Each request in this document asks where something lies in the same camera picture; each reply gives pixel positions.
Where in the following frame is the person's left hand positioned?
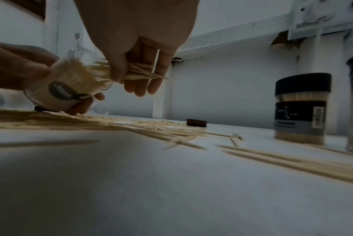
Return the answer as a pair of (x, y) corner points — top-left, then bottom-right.
(0, 40), (106, 116)

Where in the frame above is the person's right hand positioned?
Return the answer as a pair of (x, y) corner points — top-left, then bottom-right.
(74, 0), (201, 98)

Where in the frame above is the bunch of wooden toothpicks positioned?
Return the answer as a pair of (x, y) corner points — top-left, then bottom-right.
(86, 58), (175, 84)

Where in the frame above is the packed toothpick bundle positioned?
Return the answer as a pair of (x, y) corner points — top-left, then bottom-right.
(33, 58), (107, 105)

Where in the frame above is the clear plastic toothpick jar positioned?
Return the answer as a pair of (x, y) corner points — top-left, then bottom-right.
(23, 47), (115, 112)

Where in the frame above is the white wall socket plate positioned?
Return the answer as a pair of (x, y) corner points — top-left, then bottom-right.
(287, 0), (353, 40)

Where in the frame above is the white cable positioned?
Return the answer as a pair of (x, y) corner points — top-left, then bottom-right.
(314, 18), (327, 75)

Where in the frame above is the scattered pile of wooden toothpicks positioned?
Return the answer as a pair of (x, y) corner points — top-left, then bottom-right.
(0, 110), (244, 151)

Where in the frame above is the spread row of long toothpicks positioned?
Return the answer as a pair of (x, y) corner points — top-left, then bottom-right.
(216, 142), (353, 185)

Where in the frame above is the black-lidded full toothpick jar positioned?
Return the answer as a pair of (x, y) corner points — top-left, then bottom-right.
(273, 73), (332, 142)

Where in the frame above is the brown round jar lid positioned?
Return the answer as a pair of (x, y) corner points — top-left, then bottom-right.
(186, 118), (209, 128)

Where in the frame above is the clear plastic dome cap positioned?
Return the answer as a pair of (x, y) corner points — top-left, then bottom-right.
(93, 103), (110, 116)

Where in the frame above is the black round jar lid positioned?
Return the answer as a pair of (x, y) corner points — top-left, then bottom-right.
(33, 105), (61, 113)

